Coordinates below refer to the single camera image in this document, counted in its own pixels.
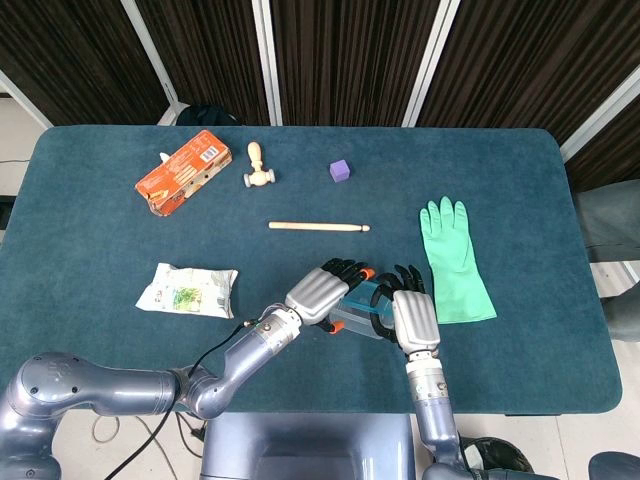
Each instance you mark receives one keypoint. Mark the teal table cloth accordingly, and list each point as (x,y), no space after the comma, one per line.
(150,240)

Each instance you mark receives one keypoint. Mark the white partition frame post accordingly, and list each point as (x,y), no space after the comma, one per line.
(600,115)
(150,50)
(432,60)
(267,60)
(25,100)

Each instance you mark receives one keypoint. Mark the green rubber glove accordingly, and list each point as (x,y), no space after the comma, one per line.
(452,270)

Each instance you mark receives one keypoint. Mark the black mesh waste bin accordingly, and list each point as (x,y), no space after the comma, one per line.
(505,457)

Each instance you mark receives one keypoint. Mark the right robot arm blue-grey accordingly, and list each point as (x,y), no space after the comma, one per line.
(432,400)

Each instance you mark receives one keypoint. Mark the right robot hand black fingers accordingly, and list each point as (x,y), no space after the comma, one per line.
(415,320)

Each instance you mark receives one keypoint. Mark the clear blue plastic container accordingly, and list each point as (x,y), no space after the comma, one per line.
(357,322)

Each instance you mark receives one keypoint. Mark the wooden drumstick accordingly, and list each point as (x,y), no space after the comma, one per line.
(315,226)

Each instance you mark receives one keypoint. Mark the white crumpled snack packet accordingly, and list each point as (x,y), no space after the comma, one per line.
(190,292)

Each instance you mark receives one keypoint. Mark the purple foam cube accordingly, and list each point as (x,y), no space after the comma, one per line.
(340,171)

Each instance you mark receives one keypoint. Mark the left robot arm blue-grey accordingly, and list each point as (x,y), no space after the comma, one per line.
(100,385)

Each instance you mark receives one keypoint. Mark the wooden roller stamp toy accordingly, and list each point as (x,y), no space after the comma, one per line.
(257,172)

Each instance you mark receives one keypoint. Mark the black bag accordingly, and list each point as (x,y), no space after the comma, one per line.
(207,116)

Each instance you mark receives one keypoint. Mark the blue-grey robot torso base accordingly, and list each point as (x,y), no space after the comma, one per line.
(305,450)

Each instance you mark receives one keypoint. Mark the orange cardboard snack box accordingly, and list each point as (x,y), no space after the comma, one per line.
(182,172)

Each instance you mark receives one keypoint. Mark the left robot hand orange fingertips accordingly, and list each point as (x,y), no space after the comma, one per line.
(317,295)

